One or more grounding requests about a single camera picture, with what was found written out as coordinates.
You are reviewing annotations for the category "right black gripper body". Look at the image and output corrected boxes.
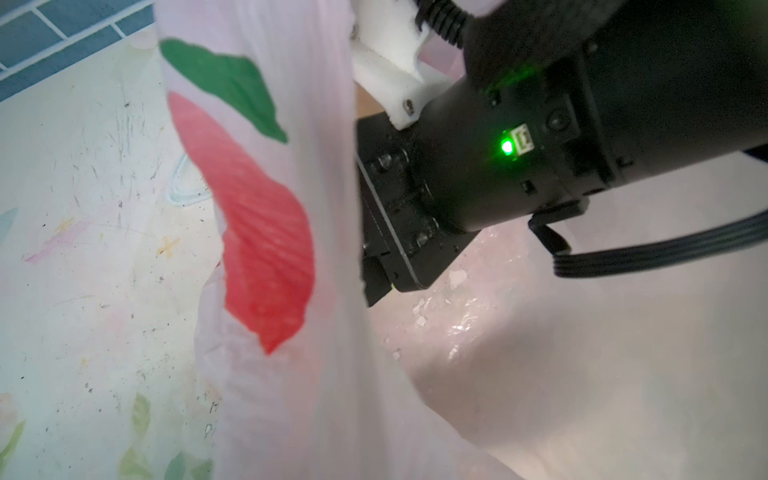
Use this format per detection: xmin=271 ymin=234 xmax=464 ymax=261
xmin=356 ymin=80 xmax=607 ymax=305

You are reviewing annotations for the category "pink plastic bag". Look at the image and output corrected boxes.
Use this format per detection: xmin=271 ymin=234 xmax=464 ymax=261
xmin=154 ymin=1 xmax=767 ymax=479

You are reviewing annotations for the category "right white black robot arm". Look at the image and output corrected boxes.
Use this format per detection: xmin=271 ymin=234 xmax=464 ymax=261
xmin=356 ymin=1 xmax=767 ymax=305

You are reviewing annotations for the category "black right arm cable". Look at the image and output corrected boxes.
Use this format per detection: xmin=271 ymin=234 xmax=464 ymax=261
xmin=527 ymin=197 xmax=768 ymax=280

